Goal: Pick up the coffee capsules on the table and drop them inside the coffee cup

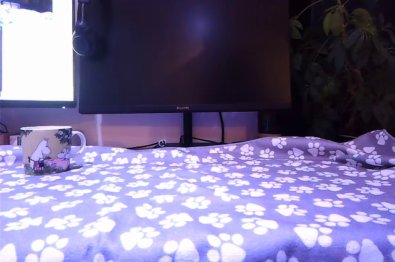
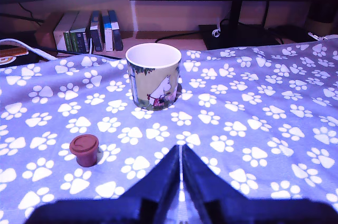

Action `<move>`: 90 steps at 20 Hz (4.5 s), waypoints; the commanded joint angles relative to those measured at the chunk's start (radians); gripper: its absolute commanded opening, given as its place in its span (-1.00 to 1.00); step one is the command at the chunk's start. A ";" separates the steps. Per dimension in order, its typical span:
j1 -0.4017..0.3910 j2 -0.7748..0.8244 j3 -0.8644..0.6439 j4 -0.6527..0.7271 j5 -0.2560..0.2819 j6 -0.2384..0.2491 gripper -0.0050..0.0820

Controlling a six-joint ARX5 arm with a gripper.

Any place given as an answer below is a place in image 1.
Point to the grey paw print blanket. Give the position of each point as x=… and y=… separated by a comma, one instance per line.
x=216, y=200

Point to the cartoon print ceramic mug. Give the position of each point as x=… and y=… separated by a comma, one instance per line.
x=46, y=138

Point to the black over-ear headphones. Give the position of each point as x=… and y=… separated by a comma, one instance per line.
x=92, y=27

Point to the small white box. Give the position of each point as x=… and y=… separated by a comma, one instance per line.
x=14, y=140

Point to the large black monitor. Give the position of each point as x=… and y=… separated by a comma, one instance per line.
x=185, y=52

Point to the green leafy houseplant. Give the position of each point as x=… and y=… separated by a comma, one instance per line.
x=342, y=58

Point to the lit white screen monitor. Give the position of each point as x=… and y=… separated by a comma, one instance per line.
x=37, y=58

